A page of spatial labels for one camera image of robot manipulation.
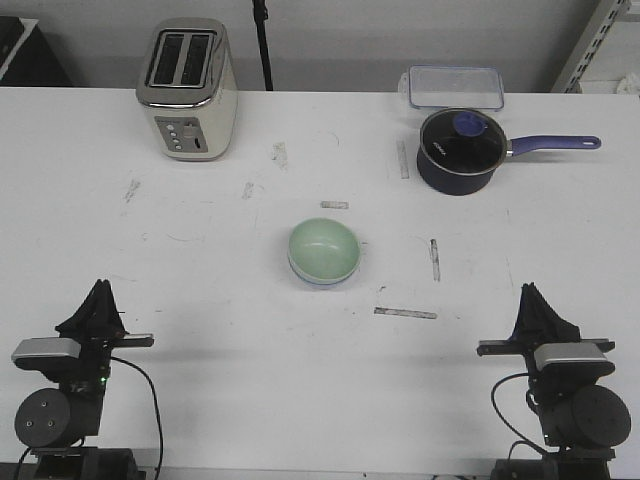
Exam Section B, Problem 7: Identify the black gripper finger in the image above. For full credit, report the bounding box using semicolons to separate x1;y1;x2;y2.
69;280;104;335
512;283;534;340
531;283;580;340
103;280;125;335

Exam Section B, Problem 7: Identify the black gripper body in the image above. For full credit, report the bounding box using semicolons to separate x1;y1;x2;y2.
55;319;154;380
477;321;615;380

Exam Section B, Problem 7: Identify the light blue bowl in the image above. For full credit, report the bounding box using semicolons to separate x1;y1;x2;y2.
289;262;359;289

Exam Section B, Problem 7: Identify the light green bowl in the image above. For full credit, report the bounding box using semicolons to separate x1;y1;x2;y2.
287;217;361;280

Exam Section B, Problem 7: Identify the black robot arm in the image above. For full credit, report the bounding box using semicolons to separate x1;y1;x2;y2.
11;279;154;479
476;283;632;479

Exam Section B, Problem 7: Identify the dark blue saucepan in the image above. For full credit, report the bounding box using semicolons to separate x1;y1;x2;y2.
417;135;602;196

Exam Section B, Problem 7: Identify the glass lid blue knob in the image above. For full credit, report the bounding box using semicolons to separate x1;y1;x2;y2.
420;108;507;175

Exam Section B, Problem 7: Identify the clear plastic food container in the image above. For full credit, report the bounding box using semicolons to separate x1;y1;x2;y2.
398;65;504;111

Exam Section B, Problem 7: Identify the cream silver toaster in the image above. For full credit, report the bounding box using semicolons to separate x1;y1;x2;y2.
136;17;238;162

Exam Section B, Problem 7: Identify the white slotted shelf upright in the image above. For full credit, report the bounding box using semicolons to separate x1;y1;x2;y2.
550;0;639;94

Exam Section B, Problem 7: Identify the black tripod pole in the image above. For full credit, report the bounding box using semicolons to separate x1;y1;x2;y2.
252;0;274;91

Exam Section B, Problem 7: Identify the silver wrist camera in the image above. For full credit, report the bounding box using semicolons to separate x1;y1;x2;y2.
11;337;81;372
533;342;615;379

